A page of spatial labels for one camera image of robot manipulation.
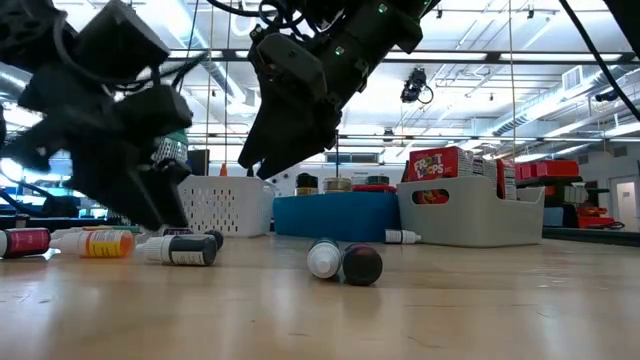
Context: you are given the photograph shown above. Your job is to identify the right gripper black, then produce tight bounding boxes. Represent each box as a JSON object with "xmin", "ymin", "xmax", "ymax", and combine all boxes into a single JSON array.
[{"xmin": 237, "ymin": 0, "xmax": 441, "ymax": 180}]

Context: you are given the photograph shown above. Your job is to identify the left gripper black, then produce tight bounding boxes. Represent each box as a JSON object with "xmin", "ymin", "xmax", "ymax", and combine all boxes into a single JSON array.
[{"xmin": 0, "ymin": 0, "xmax": 194, "ymax": 231}]

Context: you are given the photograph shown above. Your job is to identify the small orange bottle yellow label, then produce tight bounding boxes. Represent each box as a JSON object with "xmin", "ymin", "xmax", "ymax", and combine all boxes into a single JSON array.
[{"xmin": 49, "ymin": 228, "xmax": 137, "ymax": 260}]

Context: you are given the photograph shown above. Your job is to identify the red plastic container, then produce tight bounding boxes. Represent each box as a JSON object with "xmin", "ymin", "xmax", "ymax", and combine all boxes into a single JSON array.
[{"xmin": 351, "ymin": 183, "xmax": 399, "ymax": 195}]

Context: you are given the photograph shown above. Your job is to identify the small dark bottle pink label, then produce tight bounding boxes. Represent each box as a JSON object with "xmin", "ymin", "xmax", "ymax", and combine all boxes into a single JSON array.
[{"xmin": 0, "ymin": 226, "xmax": 53, "ymax": 260}]

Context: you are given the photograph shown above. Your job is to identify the small dark red bottle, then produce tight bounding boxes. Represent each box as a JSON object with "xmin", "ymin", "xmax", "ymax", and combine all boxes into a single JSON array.
[{"xmin": 306, "ymin": 238, "xmax": 385, "ymax": 288}]

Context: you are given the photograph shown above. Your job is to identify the red Froot Loops cereal box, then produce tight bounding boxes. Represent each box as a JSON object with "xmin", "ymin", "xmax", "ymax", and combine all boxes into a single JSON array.
[{"xmin": 406, "ymin": 145, "xmax": 474, "ymax": 206}]

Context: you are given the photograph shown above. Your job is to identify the small white-labelled dropper bottle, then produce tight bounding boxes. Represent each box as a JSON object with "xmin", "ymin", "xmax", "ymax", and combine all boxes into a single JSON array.
[{"xmin": 384, "ymin": 228, "xmax": 423, "ymax": 246}]

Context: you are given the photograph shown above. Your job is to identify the red mini cereal box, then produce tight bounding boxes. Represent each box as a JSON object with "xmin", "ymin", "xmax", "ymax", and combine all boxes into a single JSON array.
[{"xmin": 494, "ymin": 157, "xmax": 517, "ymax": 201}]

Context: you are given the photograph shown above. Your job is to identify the black monitor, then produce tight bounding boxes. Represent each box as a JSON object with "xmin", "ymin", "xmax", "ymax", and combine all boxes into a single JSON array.
[{"xmin": 186, "ymin": 148, "xmax": 212, "ymax": 177}]

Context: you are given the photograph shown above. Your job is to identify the white perforated plastic basket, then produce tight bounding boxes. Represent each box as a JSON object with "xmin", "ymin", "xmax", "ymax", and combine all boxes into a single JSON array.
[{"xmin": 176, "ymin": 174, "xmax": 277, "ymax": 239}]

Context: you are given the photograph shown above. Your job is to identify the blue plastic bin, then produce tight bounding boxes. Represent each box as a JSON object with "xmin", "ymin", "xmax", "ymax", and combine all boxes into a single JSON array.
[{"xmin": 271, "ymin": 191, "xmax": 402, "ymax": 244}]

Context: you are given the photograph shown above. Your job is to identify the grey plastic bin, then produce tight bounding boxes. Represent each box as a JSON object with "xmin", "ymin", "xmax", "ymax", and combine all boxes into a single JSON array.
[{"xmin": 396, "ymin": 174, "xmax": 547, "ymax": 249}]

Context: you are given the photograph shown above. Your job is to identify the red storage boxes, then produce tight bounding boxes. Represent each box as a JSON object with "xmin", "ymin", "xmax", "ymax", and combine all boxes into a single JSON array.
[{"xmin": 514, "ymin": 158, "xmax": 582, "ymax": 182}]

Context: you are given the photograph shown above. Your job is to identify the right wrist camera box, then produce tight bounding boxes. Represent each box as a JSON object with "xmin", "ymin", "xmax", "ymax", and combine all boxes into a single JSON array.
[{"xmin": 248, "ymin": 32, "xmax": 329, "ymax": 104}]

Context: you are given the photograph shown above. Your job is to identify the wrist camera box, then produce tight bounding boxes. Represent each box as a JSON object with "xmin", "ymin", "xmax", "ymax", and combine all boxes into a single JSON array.
[
  {"xmin": 114, "ymin": 84, "xmax": 195, "ymax": 146},
  {"xmin": 248, "ymin": 32, "xmax": 329, "ymax": 104}
]

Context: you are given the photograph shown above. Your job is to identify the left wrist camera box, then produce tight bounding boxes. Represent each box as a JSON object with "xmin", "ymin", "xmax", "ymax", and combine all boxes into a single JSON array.
[{"xmin": 114, "ymin": 84, "xmax": 195, "ymax": 146}]

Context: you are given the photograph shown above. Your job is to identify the black ceiling-mounted camera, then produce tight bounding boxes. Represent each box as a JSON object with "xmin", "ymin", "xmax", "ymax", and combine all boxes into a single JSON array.
[{"xmin": 399, "ymin": 67, "xmax": 435, "ymax": 105}]

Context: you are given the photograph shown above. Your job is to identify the black overhead frame beam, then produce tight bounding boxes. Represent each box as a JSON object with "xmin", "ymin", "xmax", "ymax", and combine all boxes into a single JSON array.
[{"xmin": 164, "ymin": 48, "xmax": 640, "ymax": 65}]

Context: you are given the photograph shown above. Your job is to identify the black aluminium table frame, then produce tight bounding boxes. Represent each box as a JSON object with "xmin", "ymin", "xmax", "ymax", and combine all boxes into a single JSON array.
[{"xmin": 542, "ymin": 225, "xmax": 640, "ymax": 248}]

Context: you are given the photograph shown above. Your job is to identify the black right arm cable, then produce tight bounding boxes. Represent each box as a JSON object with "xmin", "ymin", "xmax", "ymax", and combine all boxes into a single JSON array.
[{"xmin": 556, "ymin": 0, "xmax": 640, "ymax": 123}]

